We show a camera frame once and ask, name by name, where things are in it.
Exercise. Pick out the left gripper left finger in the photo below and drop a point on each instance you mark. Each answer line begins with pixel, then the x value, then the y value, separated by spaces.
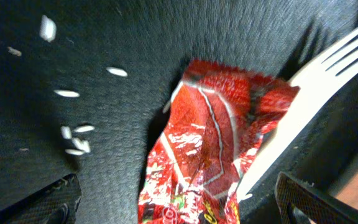
pixel 56 203

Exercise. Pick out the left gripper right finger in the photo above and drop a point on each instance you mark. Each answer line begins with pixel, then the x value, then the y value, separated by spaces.
pixel 299 202

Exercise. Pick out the red snack wrapper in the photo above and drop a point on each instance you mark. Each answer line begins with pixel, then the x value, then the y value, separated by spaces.
pixel 219 116

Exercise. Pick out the white plastic fork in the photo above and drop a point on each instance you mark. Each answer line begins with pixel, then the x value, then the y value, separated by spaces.
pixel 318 81

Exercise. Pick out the round black tray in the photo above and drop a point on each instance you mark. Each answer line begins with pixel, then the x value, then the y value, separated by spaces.
pixel 83 83

